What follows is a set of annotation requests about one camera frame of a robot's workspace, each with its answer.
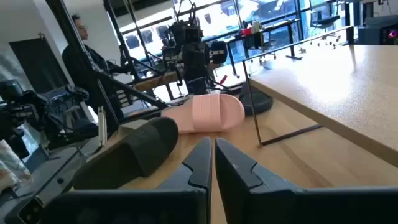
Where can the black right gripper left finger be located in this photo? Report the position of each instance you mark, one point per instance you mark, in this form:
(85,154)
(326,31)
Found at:
(174,205)

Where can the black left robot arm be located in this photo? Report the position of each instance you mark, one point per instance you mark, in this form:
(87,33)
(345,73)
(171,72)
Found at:
(194,62)

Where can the pink rubber slide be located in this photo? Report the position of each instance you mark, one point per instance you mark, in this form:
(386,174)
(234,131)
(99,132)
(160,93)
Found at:
(208,113)

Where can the black background desk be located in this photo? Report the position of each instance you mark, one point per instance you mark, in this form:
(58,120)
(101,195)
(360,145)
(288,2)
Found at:
(264,31)

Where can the black office chair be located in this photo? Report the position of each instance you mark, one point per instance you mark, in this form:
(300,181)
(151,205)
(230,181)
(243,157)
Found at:
(325,21)

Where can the wooden shelf with black frame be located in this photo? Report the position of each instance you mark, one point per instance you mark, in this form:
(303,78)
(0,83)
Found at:
(326,87)

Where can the black metal rig frame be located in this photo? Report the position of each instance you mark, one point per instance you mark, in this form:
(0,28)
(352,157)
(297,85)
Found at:
(66,28)

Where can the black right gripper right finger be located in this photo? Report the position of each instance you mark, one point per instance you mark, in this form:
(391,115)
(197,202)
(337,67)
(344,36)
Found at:
(248,199)

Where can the dark computer case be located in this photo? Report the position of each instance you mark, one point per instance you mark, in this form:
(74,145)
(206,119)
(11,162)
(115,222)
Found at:
(376,31)

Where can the dark wall panel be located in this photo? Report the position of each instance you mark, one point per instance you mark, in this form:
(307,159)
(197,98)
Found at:
(37,65)

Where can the black rubber slide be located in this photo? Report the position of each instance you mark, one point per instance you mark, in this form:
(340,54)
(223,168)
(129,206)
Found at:
(133,155)
(263,102)

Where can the person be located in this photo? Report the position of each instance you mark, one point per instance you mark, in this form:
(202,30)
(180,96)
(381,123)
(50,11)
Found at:
(77,62)

